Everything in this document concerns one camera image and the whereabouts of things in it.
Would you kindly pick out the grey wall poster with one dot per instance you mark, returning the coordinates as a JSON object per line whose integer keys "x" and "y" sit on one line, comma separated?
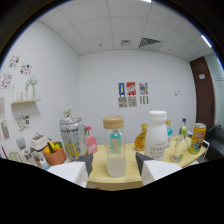
{"x": 123, "y": 102}
{"x": 132, "y": 101}
{"x": 144, "y": 100}

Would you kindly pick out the clear bottle green cap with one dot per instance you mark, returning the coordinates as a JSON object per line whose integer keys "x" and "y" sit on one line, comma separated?
{"x": 180, "y": 148}

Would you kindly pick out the wooden wall shelf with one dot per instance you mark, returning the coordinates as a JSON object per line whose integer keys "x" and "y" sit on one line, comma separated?
{"x": 26, "y": 101}

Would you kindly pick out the blue wall poster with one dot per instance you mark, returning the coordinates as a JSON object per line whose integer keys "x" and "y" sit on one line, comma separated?
{"x": 121, "y": 89}

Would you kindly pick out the glass bottle with wooden lid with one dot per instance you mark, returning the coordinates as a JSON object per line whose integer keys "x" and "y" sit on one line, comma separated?
{"x": 116, "y": 168}

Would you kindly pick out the clear bottle blue cap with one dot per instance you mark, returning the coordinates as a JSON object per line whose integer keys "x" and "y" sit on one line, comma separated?
{"x": 184, "y": 122}

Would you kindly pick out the orange basket with fruit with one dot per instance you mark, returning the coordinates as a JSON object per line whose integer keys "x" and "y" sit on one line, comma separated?
{"x": 55, "y": 155}

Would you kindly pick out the amber bottle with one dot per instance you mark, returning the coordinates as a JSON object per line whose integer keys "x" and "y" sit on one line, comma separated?
{"x": 141, "y": 140}

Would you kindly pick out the small white vase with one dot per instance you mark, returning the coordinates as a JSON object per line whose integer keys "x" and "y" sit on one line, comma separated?
{"x": 68, "y": 112}

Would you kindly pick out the red wall poster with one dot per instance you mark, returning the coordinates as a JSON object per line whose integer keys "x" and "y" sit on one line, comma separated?
{"x": 131, "y": 89}

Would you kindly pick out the white milk bottle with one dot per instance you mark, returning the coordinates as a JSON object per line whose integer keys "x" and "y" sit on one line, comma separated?
{"x": 156, "y": 136}

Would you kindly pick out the small white blue bottle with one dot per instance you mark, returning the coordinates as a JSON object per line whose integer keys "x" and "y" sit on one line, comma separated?
{"x": 45, "y": 164}

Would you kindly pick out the white vase with flowers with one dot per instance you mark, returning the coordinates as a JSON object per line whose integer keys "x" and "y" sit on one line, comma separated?
{"x": 31, "y": 88}

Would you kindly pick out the square ceiling diffuser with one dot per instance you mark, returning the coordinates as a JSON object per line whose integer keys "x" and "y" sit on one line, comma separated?
{"x": 126, "y": 42}

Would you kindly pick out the multicolour wall poster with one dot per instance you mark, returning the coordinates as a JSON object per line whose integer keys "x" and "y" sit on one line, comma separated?
{"x": 143, "y": 88}

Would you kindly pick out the ceiling air vent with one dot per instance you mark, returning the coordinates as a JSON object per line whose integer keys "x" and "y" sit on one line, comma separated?
{"x": 148, "y": 42}

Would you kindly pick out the large silver black can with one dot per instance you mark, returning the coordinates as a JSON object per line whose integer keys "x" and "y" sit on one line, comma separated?
{"x": 73, "y": 138}

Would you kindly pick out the brown door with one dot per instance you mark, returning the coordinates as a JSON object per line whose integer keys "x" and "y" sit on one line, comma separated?
{"x": 203, "y": 93}

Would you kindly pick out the yellow colourful can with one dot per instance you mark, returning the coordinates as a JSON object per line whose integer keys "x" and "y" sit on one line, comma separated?
{"x": 197, "y": 138}

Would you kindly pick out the small pink bottle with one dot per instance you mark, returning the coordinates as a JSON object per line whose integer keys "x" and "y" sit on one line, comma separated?
{"x": 91, "y": 143}

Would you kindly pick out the small teal bottle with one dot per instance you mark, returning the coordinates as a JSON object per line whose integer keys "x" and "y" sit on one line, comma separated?
{"x": 115, "y": 141}

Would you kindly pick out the white kitchen appliance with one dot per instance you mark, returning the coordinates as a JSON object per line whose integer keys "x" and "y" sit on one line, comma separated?
{"x": 38, "y": 142}

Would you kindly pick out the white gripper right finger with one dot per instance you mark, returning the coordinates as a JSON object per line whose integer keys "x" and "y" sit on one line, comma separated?
{"x": 156, "y": 169}

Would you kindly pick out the two-tier wooden shelf rack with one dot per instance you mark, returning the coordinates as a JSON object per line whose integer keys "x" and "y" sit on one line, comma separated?
{"x": 131, "y": 170}

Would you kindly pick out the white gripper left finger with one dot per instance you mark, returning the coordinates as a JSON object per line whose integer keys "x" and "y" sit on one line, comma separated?
{"x": 71, "y": 171}

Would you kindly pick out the black chair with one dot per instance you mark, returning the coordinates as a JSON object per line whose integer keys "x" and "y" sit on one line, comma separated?
{"x": 215, "y": 141}

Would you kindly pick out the small blue bottle yellow cap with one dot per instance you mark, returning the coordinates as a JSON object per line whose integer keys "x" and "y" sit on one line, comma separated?
{"x": 169, "y": 133}

